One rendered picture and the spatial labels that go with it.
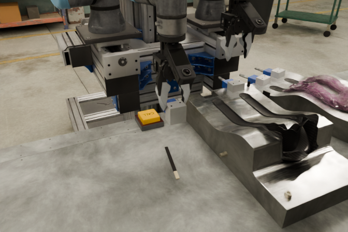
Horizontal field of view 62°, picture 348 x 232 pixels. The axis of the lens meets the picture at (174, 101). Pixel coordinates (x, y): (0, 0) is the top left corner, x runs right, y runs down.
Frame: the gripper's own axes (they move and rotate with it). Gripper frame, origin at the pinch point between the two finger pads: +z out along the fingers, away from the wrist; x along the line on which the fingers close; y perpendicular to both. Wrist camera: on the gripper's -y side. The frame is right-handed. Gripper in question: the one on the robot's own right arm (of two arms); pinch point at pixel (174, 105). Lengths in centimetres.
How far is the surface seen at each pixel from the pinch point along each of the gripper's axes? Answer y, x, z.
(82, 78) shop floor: 248, 3, 95
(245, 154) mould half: -20.4, -10.1, 5.4
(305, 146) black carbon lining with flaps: -22.2, -28.4, 7.4
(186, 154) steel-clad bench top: -4.2, -2.0, 15.1
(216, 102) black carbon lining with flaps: 6.5, -17.9, 6.5
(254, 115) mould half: -4.6, -25.0, 6.8
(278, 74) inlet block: 18, -55, 8
